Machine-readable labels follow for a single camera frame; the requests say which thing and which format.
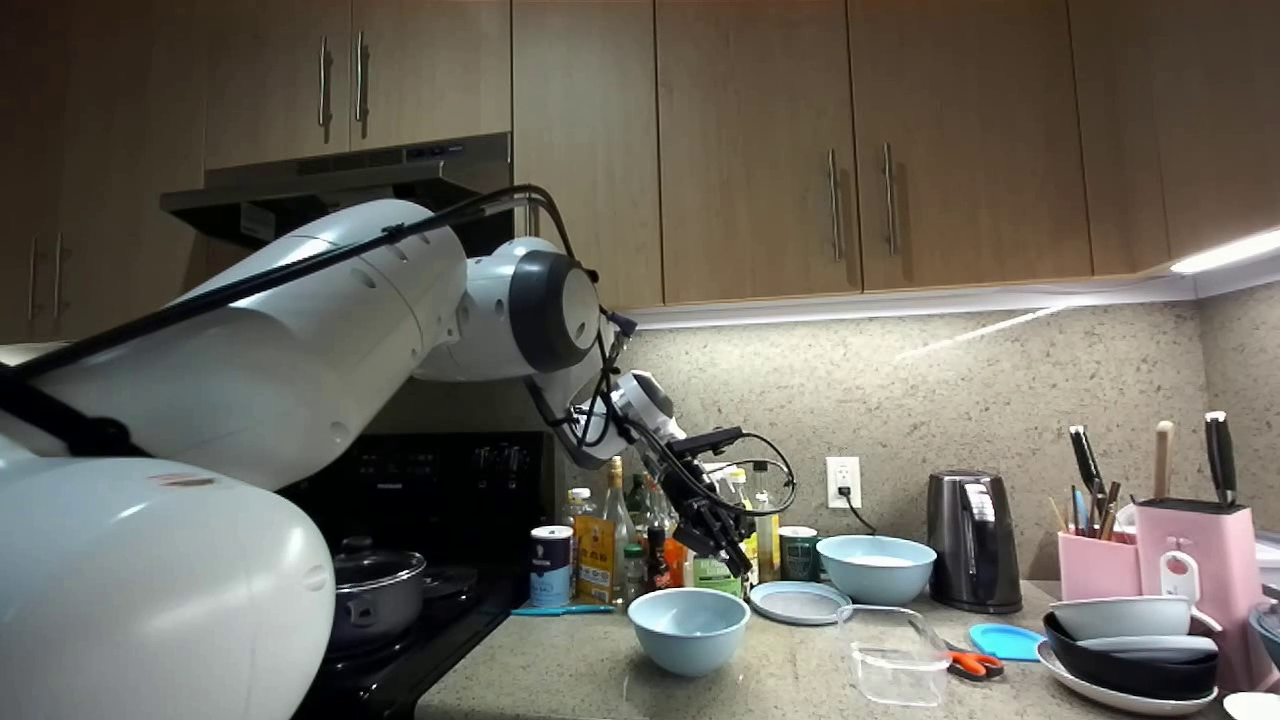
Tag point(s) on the range hood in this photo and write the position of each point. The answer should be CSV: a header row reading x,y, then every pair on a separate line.
x,y
260,202

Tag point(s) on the light blue bowl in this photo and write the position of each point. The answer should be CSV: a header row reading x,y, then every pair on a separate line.
x,y
877,570
689,631

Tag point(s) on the black stove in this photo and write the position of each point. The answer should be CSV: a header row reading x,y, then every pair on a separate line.
x,y
465,501

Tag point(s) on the black electric kettle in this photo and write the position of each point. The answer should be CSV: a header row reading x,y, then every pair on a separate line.
x,y
970,524

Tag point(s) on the pink knife block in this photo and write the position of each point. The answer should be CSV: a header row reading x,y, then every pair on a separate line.
x,y
1201,552

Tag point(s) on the white plate under bowls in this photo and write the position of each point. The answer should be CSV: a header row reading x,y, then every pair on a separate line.
x,y
1122,703

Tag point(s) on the black pan with lid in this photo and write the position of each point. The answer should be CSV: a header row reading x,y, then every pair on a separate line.
x,y
376,596

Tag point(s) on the pink utensil holder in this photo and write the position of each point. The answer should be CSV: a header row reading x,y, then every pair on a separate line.
x,y
1092,566

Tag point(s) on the teal spatula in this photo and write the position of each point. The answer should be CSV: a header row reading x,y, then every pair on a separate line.
x,y
570,609

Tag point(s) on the clear plastic container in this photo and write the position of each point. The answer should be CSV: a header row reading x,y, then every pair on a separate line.
x,y
899,657

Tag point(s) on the light blue back bowl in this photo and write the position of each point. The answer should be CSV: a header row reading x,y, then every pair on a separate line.
x,y
877,570

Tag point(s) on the light blue front bowl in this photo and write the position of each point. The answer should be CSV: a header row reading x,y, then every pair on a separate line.
x,y
689,631

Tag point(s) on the white wall outlet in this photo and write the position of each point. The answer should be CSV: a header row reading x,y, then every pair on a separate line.
x,y
841,475

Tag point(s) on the blue silicone lid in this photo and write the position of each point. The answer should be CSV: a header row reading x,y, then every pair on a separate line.
x,y
1007,642

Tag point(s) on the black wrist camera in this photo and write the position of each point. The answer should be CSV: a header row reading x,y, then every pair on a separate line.
x,y
704,440

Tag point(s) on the dark green jar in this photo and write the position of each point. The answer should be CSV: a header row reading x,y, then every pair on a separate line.
x,y
799,552

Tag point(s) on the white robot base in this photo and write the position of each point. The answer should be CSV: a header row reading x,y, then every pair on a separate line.
x,y
148,588

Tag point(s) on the blue white salt canister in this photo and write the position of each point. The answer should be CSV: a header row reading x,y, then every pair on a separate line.
x,y
549,566

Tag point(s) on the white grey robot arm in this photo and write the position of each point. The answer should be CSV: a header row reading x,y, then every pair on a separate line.
x,y
274,364

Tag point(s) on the yellow oil bottle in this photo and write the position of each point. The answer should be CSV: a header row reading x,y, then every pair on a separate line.
x,y
602,539

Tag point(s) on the orange handled scissors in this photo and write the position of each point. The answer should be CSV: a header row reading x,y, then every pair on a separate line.
x,y
962,663

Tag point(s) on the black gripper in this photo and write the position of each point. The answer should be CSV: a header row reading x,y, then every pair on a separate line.
x,y
704,522

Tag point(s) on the small white bowl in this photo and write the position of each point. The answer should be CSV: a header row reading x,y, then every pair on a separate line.
x,y
1255,705

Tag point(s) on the light blue plate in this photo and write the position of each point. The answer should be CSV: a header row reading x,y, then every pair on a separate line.
x,y
801,603

